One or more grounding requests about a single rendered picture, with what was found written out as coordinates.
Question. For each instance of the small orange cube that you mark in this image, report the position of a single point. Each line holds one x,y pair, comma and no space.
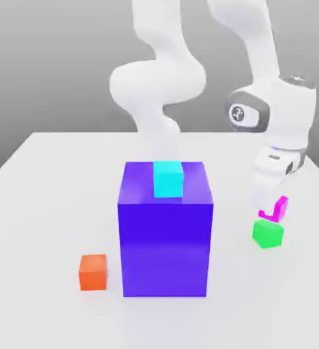
93,272

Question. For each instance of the large purple box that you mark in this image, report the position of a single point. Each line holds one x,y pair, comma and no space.
163,245

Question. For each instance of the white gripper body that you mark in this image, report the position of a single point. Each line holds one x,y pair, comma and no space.
270,163

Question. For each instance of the small cyan cube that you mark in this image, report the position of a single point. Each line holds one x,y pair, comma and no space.
167,180

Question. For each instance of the small green cube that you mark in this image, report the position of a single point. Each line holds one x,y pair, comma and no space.
267,234

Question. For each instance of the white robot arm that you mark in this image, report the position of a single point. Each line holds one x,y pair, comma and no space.
159,81

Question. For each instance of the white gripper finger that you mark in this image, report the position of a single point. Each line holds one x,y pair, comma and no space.
264,190

